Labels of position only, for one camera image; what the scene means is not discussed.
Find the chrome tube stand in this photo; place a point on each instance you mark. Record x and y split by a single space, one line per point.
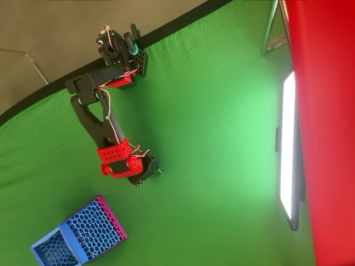
267 27

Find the green cloth with black border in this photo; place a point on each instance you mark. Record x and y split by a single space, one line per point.
194 138

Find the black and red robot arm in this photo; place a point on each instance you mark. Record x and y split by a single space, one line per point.
91 122

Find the black monitor on stand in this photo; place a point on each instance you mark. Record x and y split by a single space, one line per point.
287 144

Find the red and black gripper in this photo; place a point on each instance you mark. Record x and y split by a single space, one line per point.
149 168

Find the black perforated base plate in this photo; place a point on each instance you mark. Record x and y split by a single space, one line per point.
142 62

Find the blue mesh basket magenta base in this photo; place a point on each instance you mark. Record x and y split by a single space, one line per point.
91 230

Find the red fabric panel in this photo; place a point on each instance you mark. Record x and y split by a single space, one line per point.
332 110

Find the small black gripper camera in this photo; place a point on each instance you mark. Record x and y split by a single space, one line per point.
139 183

